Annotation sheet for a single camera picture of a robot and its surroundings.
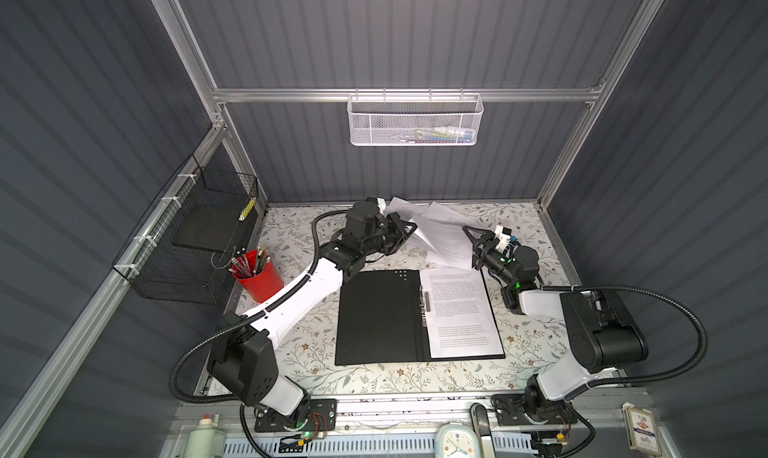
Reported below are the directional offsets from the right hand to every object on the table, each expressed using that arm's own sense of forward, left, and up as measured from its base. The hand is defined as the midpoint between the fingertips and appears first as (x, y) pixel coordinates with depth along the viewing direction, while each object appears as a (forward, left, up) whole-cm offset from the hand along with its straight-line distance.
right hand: (464, 238), depth 84 cm
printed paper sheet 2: (+31, +15, -20) cm, 40 cm away
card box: (-43, -39, -19) cm, 61 cm away
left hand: (-3, +13, +10) cm, 16 cm away
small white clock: (-46, +6, -17) cm, 49 cm away
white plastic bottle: (-46, +61, -12) cm, 77 cm away
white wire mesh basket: (+63, +11, 0) cm, 64 cm away
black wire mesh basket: (-9, +71, +10) cm, 72 cm away
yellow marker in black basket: (+4, +60, +9) cm, 61 cm away
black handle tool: (-43, 0, -16) cm, 46 cm away
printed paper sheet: (-16, 0, -21) cm, 26 cm away
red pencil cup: (-8, +58, -4) cm, 59 cm away
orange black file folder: (-14, +25, -22) cm, 36 cm away
